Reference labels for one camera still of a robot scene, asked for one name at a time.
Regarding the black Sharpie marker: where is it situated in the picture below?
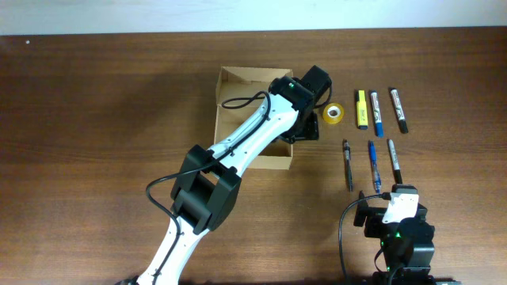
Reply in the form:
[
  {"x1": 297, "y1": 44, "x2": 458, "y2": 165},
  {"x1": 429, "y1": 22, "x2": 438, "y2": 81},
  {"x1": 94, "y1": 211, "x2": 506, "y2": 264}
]
[{"x1": 387, "y1": 139, "x2": 402, "y2": 184}]

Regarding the open cardboard box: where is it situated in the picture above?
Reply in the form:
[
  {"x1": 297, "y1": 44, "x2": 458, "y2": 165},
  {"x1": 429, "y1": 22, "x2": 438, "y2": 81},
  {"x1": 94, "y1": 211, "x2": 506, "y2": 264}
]
[{"x1": 214, "y1": 66, "x2": 293, "y2": 170}]

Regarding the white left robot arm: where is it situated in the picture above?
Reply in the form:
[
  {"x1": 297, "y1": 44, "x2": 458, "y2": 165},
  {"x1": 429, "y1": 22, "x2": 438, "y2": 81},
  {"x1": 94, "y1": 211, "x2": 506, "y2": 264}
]
[{"x1": 124, "y1": 66, "x2": 332, "y2": 284}]

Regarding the yellow highlighter marker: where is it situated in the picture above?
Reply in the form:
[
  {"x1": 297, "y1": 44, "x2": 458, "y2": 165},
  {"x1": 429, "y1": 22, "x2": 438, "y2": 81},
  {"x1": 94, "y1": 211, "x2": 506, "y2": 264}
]
[{"x1": 356, "y1": 89, "x2": 368, "y2": 130}]

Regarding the clear yellow tape roll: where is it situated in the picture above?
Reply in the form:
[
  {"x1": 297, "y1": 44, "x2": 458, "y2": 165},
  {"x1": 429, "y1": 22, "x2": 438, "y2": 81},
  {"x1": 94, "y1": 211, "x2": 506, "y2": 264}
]
[{"x1": 322, "y1": 103, "x2": 345, "y2": 124}]

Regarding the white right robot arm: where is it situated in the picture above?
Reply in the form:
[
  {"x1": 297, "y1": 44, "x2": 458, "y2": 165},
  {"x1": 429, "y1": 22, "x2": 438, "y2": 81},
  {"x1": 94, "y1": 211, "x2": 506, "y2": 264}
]
[{"x1": 353, "y1": 184, "x2": 436, "y2": 285}]

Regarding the black clear retractable pen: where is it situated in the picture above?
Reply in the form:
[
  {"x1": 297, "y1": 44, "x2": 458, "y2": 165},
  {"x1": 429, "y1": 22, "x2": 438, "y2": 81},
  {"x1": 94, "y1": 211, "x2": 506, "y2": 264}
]
[{"x1": 343, "y1": 139, "x2": 353, "y2": 192}]

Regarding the blue whiteboard marker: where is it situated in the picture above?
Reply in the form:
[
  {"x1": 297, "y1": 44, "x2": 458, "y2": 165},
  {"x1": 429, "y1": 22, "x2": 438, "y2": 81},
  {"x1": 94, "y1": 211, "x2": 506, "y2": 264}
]
[{"x1": 370, "y1": 90, "x2": 383, "y2": 138}]

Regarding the blue clear retractable pen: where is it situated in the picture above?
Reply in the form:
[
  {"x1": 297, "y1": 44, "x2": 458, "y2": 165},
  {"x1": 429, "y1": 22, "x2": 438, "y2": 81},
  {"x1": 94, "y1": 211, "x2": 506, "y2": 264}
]
[{"x1": 368, "y1": 140, "x2": 382, "y2": 194}]

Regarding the black whiteboard marker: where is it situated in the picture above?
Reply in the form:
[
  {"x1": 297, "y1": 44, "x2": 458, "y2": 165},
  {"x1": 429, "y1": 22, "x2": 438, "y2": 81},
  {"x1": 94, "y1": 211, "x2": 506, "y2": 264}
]
[{"x1": 390, "y1": 88, "x2": 409, "y2": 134}]

